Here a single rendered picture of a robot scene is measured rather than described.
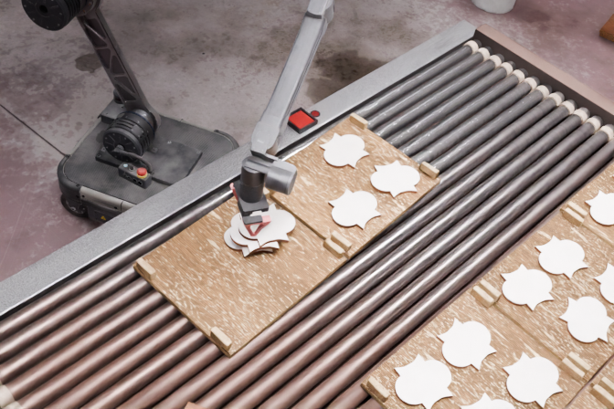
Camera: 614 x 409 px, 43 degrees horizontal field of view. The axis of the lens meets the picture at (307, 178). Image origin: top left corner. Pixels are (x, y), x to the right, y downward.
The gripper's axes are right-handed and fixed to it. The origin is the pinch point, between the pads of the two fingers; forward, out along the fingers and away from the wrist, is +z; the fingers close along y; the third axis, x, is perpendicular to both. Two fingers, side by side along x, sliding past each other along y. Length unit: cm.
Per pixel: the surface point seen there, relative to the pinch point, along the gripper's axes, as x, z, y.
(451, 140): -72, 8, 25
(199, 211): 9.2, 9.7, 13.6
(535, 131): -100, 8, 23
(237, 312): 7.9, 8.5, -20.9
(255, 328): 4.8, 8.5, -26.0
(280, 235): -7.1, 2.4, -4.7
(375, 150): -46, 7, 24
